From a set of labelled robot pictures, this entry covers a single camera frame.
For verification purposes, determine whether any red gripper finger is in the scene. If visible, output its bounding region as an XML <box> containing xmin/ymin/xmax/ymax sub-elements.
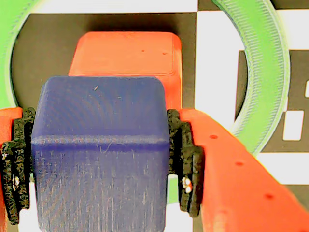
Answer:
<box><xmin>166</xmin><ymin>108</ymin><xmax>309</xmax><ymax>232</ymax></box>
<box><xmin>0</xmin><ymin>107</ymin><xmax>37</xmax><ymax>225</ymax></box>

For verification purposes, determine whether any blue cube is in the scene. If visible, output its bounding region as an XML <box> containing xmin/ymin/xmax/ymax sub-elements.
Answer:
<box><xmin>30</xmin><ymin>76</ymin><xmax>169</xmax><ymax>232</ymax></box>

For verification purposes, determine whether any red cube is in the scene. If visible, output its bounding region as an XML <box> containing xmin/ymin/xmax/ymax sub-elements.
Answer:
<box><xmin>68</xmin><ymin>31</ymin><xmax>183</xmax><ymax>111</ymax></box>

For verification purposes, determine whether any black white marker checkerboard mat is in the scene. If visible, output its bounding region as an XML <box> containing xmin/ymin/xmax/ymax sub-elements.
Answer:
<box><xmin>0</xmin><ymin>0</ymin><xmax>309</xmax><ymax>232</ymax></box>

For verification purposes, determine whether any green flat ring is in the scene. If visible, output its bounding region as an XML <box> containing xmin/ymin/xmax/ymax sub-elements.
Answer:
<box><xmin>0</xmin><ymin>0</ymin><xmax>290</xmax><ymax>203</ymax></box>

